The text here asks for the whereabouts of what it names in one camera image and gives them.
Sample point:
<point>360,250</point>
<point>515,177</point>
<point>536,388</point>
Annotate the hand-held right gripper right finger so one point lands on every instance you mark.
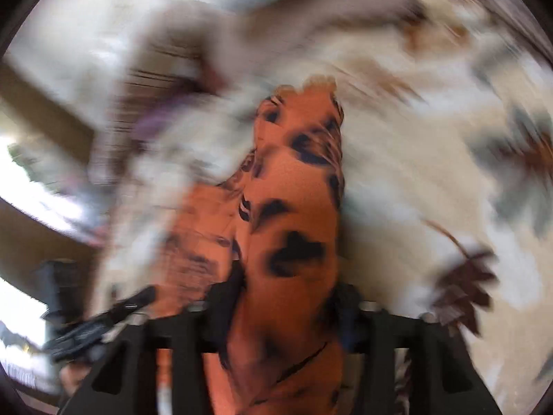
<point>348,326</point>

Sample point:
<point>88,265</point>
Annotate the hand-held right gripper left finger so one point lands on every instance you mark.
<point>220,311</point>

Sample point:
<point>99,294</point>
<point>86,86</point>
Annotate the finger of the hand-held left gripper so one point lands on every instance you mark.
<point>129,304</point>

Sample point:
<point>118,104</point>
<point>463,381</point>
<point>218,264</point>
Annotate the orange floral garment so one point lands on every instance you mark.
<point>293,207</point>

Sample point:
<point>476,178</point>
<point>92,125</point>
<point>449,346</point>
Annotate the person's left hand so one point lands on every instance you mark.
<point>73,378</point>

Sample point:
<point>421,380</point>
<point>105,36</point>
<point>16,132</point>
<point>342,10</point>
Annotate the cream leaf-print blanket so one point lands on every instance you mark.
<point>410,160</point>

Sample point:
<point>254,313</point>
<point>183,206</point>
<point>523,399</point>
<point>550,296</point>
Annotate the purple cloth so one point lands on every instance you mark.
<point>168,112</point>

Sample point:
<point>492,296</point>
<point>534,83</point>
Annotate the beige striped pillow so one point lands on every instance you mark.
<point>185,52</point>

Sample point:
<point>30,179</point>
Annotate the wooden window frame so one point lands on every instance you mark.
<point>39,99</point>

